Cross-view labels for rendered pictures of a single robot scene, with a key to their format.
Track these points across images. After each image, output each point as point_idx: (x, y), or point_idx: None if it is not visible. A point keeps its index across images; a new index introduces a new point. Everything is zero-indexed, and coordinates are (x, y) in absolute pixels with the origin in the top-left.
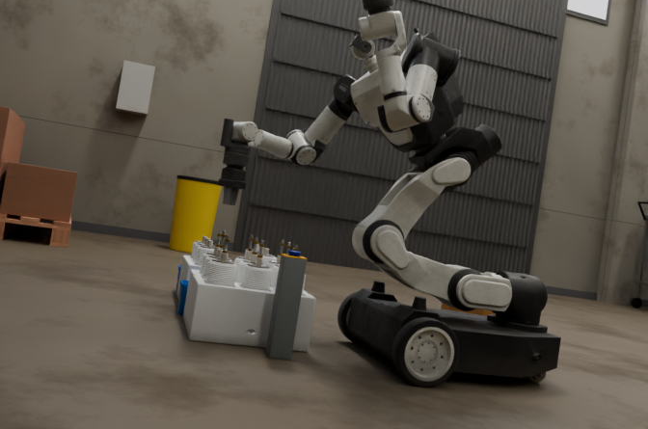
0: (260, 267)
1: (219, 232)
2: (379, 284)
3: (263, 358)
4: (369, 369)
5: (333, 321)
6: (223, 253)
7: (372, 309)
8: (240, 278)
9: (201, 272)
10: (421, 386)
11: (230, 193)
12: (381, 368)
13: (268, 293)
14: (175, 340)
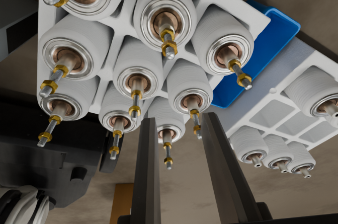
0: (42, 52)
1: (246, 81)
2: (72, 176)
3: None
4: (10, 82)
5: (194, 148)
6: None
7: (30, 137)
8: (133, 46)
9: (226, 14)
10: None
11: (140, 178)
12: (20, 95)
13: (37, 39)
14: None
